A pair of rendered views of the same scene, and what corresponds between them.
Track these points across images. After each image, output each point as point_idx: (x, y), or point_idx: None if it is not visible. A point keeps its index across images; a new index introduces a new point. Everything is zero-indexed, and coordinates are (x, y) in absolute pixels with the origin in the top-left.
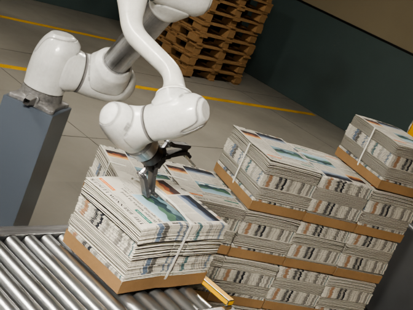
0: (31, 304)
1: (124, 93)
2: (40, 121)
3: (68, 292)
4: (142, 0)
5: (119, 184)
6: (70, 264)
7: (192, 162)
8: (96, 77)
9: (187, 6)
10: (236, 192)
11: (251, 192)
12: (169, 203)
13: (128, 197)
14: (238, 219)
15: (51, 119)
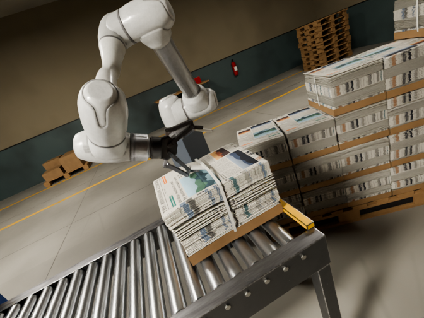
0: (111, 313)
1: (210, 103)
2: (180, 144)
3: (152, 281)
4: (108, 45)
5: (175, 174)
6: (175, 241)
7: (205, 130)
8: (188, 106)
9: (149, 23)
10: (323, 110)
11: (330, 105)
12: (212, 169)
13: (173, 184)
14: (331, 126)
15: (182, 141)
